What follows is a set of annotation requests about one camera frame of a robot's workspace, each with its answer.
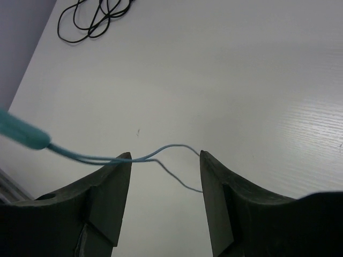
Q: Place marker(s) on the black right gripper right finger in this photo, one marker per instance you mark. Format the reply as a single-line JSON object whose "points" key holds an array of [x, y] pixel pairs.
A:
{"points": [[245, 219]]}

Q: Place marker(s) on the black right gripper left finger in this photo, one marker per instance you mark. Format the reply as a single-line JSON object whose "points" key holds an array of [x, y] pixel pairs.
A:
{"points": [[83, 218]]}

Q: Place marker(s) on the aluminium frame rail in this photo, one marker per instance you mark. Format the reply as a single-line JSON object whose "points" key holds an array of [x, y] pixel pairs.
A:
{"points": [[11, 191]]}

